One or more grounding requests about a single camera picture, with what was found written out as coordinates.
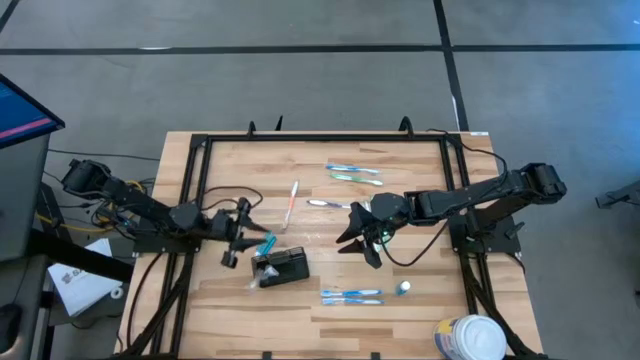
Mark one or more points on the white lidded tub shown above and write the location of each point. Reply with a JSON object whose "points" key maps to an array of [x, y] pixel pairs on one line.
{"points": [[475, 340]]}

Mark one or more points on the purple white toothbrush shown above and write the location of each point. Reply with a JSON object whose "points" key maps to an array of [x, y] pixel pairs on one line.
{"points": [[325, 203]]}

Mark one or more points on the blue screen monitor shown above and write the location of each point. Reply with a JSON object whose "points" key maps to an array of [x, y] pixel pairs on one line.
{"points": [[20, 115]]}

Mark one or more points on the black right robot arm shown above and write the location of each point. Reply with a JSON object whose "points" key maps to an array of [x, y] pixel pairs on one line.
{"points": [[460, 197]]}

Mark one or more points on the white tape roll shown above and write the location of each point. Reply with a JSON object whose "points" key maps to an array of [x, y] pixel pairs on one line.
{"points": [[112, 292]]}

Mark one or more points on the white corner sticker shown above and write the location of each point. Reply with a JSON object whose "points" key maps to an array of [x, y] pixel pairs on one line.
{"points": [[479, 133]]}

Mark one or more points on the orange white toothbrush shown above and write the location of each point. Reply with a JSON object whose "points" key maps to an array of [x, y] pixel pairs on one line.
{"points": [[291, 202]]}

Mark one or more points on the black metal table frame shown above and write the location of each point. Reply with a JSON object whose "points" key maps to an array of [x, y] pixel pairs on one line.
{"points": [[380, 137]]}

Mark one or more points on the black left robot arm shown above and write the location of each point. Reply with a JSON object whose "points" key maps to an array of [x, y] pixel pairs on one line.
{"points": [[125, 195]]}

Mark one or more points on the black table clamp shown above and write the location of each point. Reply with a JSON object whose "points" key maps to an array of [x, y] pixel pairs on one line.
{"points": [[406, 122], [279, 125], [251, 131]]}

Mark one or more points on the black frame bracket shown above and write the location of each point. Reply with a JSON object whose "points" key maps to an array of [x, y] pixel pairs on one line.
{"points": [[267, 356]]}

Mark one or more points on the black desk beam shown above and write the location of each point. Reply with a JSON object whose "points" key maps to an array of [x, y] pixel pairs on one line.
{"points": [[75, 255]]}

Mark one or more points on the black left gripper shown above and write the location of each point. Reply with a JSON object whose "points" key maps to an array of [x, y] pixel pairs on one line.
{"points": [[232, 227]]}

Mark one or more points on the black device with light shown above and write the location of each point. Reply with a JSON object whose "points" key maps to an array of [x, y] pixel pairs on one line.
{"points": [[10, 325]]}

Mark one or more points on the white printed booklet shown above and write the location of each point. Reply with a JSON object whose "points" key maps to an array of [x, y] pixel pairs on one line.
{"points": [[80, 287]]}

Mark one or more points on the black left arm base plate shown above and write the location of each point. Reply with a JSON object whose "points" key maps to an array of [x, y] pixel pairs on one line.
{"points": [[150, 245]]}

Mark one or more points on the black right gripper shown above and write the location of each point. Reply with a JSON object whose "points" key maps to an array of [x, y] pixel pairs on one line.
{"points": [[374, 257]]}

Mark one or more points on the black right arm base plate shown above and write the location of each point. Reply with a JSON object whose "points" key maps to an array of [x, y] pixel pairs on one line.
{"points": [[500, 245]]}

